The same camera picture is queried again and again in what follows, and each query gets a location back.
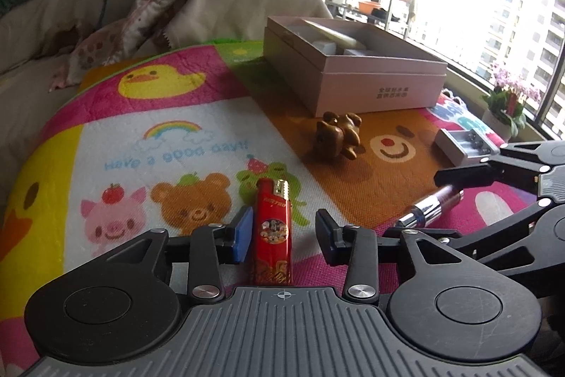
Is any colourful cartoon play mat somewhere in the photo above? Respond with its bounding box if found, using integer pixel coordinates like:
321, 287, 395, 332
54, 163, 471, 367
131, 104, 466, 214
0, 39, 565, 377

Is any pink cardboard box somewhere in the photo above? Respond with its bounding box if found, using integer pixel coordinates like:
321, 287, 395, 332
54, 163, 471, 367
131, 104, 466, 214
263, 16, 448, 118

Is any white plug adapter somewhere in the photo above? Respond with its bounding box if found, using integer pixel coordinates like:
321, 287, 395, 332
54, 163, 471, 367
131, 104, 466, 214
313, 40, 341, 56

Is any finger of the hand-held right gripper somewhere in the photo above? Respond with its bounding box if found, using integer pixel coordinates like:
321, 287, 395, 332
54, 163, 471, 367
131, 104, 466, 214
434, 140, 565, 188
382, 197, 561, 259

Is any white battery charger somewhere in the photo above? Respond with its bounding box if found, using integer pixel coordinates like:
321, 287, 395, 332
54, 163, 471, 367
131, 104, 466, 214
435, 128, 501, 166

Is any apartment building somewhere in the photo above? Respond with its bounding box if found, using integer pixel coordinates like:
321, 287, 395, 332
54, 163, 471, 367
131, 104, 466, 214
463, 0, 565, 95

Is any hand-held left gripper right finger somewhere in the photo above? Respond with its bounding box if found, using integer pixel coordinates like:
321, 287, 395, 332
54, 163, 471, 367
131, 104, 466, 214
315, 209, 469, 305

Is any potted pink orchid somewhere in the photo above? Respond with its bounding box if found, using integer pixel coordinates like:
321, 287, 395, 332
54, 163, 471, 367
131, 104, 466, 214
481, 63, 541, 139

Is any beige covered sofa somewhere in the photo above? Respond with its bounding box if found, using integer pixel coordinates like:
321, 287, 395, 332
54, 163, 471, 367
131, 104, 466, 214
0, 0, 334, 104

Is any metal storage rack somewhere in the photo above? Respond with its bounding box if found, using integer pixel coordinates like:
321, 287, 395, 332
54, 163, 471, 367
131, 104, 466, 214
324, 0, 418, 40

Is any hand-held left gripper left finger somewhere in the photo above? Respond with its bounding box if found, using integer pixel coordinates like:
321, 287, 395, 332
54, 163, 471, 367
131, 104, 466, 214
95, 206, 254, 304

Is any red and silver lipstick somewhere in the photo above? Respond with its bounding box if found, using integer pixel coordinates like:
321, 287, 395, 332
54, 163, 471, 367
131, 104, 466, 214
396, 185, 464, 229

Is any brown wooden bear figure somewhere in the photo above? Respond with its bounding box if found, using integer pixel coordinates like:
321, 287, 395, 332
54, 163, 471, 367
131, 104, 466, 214
314, 111, 363, 160

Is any red cigarette lighter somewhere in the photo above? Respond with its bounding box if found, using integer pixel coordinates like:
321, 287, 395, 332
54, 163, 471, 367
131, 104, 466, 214
250, 177, 293, 287

